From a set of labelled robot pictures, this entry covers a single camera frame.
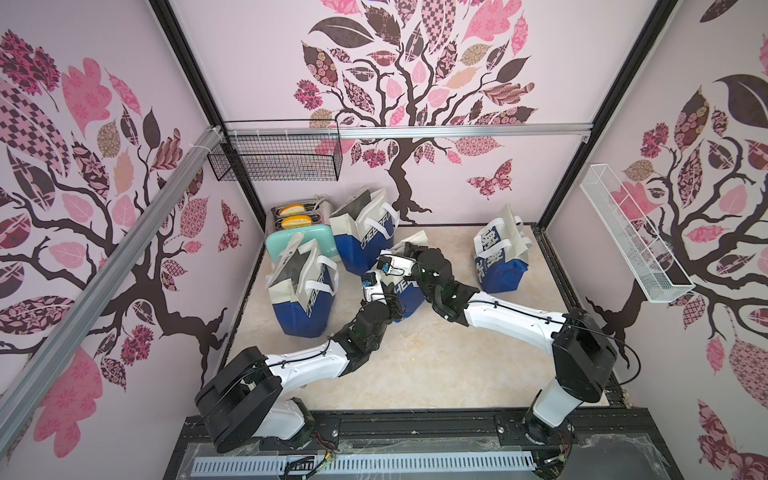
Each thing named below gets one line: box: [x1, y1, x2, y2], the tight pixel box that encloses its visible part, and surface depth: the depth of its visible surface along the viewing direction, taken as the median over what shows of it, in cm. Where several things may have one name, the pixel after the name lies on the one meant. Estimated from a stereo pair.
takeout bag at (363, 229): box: [329, 188, 399, 276], surface depth 96 cm
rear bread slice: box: [279, 204, 305, 217], surface depth 102 cm
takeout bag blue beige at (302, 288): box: [266, 233, 339, 339], surface depth 80 cm
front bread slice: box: [281, 215, 312, 229], surface depth 97 cm
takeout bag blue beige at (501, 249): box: [474, 204, 532, 293], surface depth 94 cm
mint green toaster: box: [264, 199, 340, 262], surface depth 100 cm
